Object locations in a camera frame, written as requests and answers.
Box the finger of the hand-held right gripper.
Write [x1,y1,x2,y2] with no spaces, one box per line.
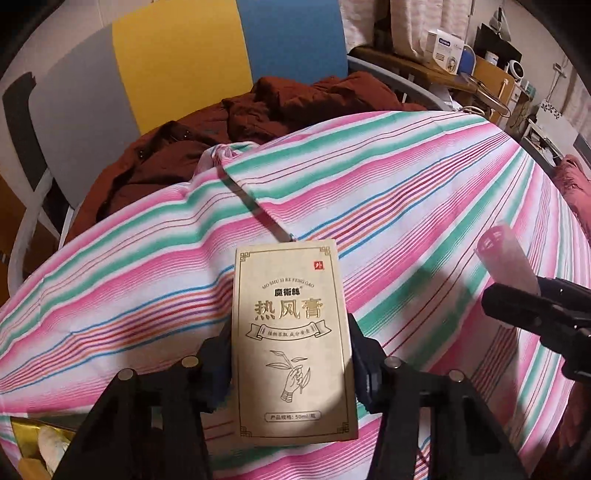
[481,282,591,381]
[536,276,591,301]

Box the black foam roll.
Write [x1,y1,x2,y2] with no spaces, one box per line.
[2,71,51,192]

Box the white chair armrest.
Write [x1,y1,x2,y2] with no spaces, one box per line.
[9,168,75,282]

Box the wooden wardrobe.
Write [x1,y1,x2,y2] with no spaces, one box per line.
[0,175,61,296]

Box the gold tin box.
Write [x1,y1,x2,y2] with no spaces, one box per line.
[9,418,77,476]

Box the beige cardboard box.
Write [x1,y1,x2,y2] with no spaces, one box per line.
[233,239,360,448]

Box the grey yellow blue chair backrest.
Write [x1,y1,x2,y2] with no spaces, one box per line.
[28,0,349,185]

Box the dark red garment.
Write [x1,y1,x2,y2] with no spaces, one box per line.
[65,71,430,241]

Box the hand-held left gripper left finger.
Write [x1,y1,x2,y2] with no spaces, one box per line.
[53,323,236,480]

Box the white storage unit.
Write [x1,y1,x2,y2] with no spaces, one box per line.
[522,108,578,162]

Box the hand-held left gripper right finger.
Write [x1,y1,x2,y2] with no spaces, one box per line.
[348,314,527,480]

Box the pink hair roller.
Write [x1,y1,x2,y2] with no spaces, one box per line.
[475,223,541,296]

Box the person's red fleece clothing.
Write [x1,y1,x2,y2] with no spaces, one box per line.
[553,154,591,217]

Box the pink green striped tablecloth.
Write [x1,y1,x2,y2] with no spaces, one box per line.
[0,110,591,480]

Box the patterned window curtain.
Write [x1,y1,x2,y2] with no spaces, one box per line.
[339,0,472,56]

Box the blue white carton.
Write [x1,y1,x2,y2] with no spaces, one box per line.
[425,28,465,75]

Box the black rectangular panel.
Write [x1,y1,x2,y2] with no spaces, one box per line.
[475,23,511,58]

